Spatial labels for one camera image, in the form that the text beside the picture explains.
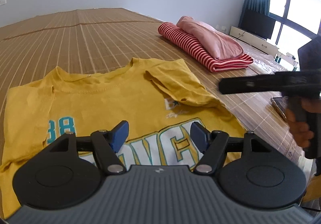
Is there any yellow printed t-shirt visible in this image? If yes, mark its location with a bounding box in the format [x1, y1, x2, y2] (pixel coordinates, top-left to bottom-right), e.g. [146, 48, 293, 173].
[0, 58, 247, 219]

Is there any window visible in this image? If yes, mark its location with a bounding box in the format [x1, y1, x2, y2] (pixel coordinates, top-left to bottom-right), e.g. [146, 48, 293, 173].
[267, 0, 321, 46]

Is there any black television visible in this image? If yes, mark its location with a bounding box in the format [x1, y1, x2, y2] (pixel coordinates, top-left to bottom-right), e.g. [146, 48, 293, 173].
[238, 9, 276, 40]

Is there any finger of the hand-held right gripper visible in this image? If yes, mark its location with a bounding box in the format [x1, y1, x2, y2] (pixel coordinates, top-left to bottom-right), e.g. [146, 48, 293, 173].
[218, 73, 282, 95]

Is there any smartphone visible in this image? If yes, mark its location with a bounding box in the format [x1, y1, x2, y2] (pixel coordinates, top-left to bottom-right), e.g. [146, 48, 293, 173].
[269, 96, 293, 122]

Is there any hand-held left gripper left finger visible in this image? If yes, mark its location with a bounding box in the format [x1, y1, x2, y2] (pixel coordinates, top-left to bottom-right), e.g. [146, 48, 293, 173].
[43, 120, 130, 174]

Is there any folded red striped garment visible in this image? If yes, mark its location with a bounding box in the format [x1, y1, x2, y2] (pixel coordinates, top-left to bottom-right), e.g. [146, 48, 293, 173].
[158, 22, 254, 73]

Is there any small white table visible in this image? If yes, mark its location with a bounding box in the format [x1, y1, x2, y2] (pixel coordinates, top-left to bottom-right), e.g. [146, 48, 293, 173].
[274, 51, 300, 71]

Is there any person's right hand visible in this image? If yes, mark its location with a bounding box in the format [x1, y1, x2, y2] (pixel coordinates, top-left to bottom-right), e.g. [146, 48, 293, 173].
[285, 98, 321, 150]

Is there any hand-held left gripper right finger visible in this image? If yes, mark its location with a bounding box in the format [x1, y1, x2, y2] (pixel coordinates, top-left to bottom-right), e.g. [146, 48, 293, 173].
[190, 122, 274, 175]

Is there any white low cabinet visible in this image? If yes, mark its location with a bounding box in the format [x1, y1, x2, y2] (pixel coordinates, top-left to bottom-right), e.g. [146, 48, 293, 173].
[229, 26, 279, 57]

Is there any folded pink garment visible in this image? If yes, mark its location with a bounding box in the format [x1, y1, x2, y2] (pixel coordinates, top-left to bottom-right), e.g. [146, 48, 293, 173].
[176, 15, 244, 61]

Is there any patterned pink mattress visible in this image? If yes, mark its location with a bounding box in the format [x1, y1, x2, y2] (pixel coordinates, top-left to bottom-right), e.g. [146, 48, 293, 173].
[236, 43, 308, 164]

